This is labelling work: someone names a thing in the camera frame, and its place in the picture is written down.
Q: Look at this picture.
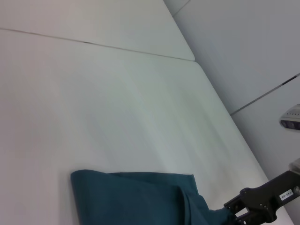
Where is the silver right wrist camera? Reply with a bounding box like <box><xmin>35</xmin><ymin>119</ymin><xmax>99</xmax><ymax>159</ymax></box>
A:
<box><xmin>280</xmin><ymin>104</ymin><xmax>300</xmax><ymax>131</ymax></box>

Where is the teal t-shirt with beige letters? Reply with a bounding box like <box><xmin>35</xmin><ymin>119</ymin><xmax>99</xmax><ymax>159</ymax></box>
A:
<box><xmin>70</xmin><ymin>169</ymin><xmax>238</xmax><ymax>225</ymax></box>

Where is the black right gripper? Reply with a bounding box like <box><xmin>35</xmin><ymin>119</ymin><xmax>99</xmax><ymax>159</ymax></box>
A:
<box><xmin>223</xmin><ymin>170</ymin><xmax>300</xmax><ymax>225</ymax></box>

